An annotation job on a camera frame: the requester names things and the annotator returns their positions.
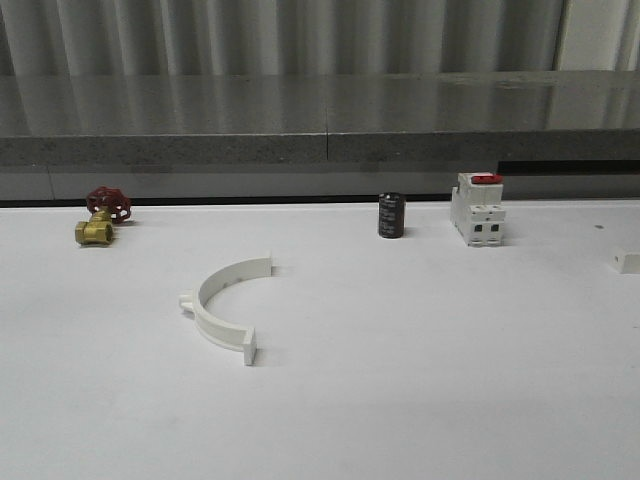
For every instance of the white half pipe clamp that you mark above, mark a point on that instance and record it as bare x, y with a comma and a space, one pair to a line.
624, 261
224, 334

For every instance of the black cylindrical capacitor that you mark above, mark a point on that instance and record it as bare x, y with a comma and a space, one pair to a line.
391, 215

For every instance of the grey stone ledge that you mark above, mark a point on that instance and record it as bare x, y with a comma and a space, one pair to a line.
516, 122

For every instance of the brass valve red handwheel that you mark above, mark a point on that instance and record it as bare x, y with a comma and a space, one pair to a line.
108, 206

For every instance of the white circuit breaker red switch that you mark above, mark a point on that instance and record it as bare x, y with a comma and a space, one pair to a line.
476, 209

